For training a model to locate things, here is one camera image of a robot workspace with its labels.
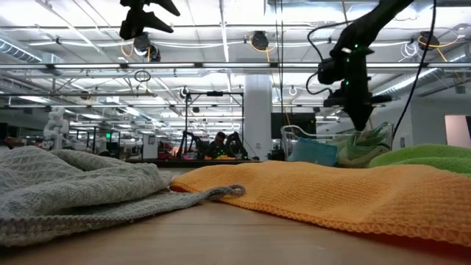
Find clear plastic bin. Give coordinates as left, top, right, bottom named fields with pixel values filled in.
left=281, top=122, right=394, bottom=167

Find bright green microfiber towel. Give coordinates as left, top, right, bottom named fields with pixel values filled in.
left=369, top=143, right=471, bottom=176

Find black background robot arms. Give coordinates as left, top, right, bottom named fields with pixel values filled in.
left=177, top=130, right=249, bottom=160

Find black frame rig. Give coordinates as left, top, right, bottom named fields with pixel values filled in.
left=185, top=91, right=244, bottom=152

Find sage green microfiber towel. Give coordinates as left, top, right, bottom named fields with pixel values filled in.
left=351, top=127, right=392, bottom=150

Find black monitor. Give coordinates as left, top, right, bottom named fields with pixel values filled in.
left=271, top=112, right=316, bottom=140

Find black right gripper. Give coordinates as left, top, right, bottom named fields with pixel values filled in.
left=323, top=47, right=393, bottom=132

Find black hanging cables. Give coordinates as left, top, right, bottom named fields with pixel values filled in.
left=274, top=0, right=285, bottom=128

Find hanging cable coil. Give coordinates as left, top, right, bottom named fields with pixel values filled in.
left=134, top=69, right=152, bottom=83

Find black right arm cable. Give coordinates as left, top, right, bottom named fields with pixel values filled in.
left=392, top=0, right=437, bottom=143

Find dark background table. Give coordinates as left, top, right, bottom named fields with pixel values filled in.
left=124, top=158, right=263, bottom=166

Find grey microfiber towel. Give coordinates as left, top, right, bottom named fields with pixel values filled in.
left=0, top=146, right=247, bottom=247

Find white pillar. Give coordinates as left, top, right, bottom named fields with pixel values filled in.
left=243, top=75, right=273, bottom=161

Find ceiling cord reel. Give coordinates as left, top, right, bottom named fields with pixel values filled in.
left=249, top=31, right=269, bottom=52
left=419, top=31, right=441, bottom=51
left=132, top=32, right=162, bottom=63

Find person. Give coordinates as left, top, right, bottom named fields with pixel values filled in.
left=208, top=131, right=228, bottom=159

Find white robot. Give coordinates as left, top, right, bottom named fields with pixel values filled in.
left=43, top=107, right=70, bottom=148

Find pale green teal-edged towel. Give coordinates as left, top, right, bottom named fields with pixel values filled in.
left=335, top=145, right=391, bottom=169

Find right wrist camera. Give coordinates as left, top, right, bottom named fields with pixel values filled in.
left=316, top=58, right=347, bottom=85

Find blue microfiber towel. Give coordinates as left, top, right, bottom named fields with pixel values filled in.
left=286, top=138, right=339, bottom=166

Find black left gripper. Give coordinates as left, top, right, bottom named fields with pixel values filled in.
left=119, top=0, right=181, bottom=40

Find orange microfiber towel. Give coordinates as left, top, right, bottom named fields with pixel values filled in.
left=171, top=160, right=471, bottom=247

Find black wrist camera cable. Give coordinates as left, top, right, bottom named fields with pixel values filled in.
left=305, top=20, right=356, bottom=96

